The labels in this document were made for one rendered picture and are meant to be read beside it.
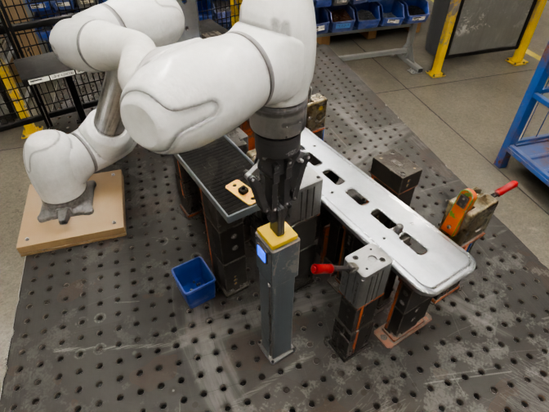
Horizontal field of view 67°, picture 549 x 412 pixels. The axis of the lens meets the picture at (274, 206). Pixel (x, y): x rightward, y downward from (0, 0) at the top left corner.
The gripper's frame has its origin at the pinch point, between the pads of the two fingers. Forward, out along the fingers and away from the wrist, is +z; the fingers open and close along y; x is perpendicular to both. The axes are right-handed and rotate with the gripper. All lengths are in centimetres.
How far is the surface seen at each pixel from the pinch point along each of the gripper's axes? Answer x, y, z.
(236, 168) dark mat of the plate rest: 21.2, 2.7, 2.9
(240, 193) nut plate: 12.8, -1.0, 2.5
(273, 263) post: -3.4, -3.1, 8.0
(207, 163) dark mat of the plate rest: 26.9, -2.0, 2.9
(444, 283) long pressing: -21.0, 30.8, 19.2
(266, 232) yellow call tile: 0.8, -1.9, 3.5
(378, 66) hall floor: 223, 264, 119
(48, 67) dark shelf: 134, -20, 16
